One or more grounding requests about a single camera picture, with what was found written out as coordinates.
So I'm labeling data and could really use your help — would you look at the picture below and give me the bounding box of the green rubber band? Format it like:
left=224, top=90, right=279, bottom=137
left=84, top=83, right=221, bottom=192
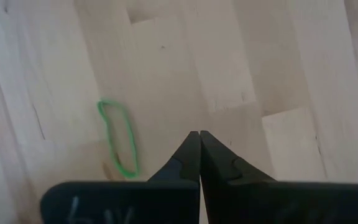
left=96, top=98, right=140, bottom=180

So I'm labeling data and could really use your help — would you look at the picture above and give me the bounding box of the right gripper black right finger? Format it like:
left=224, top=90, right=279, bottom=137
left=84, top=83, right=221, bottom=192
left=200, top=130, right=277, bottom=224

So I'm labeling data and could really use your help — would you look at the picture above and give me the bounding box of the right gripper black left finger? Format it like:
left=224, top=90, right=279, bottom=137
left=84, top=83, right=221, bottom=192
left=147, top=130, right=201, bottom=184

